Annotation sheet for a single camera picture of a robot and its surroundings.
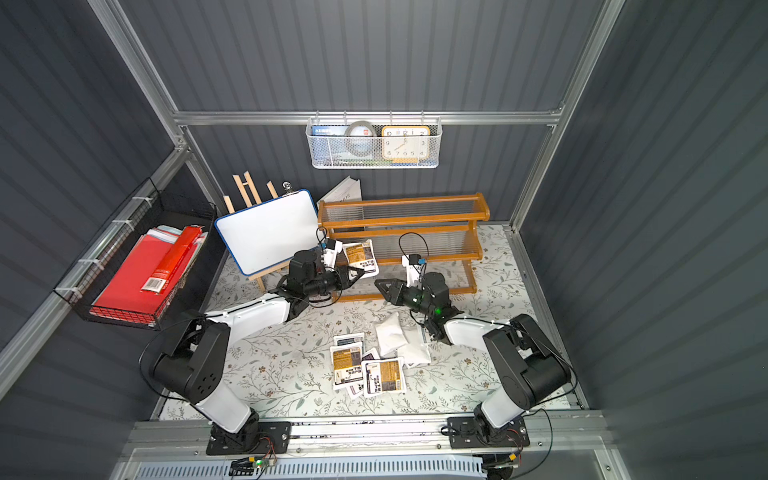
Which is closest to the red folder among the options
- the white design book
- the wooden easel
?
the wooden easel

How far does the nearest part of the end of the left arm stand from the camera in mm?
711

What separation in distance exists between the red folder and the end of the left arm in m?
0.28

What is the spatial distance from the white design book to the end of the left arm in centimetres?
19

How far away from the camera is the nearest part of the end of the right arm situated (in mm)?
697

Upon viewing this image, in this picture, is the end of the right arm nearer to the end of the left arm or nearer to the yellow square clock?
the end of the left arm

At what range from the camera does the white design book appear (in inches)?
37.4

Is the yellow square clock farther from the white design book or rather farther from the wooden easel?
the wooden easel
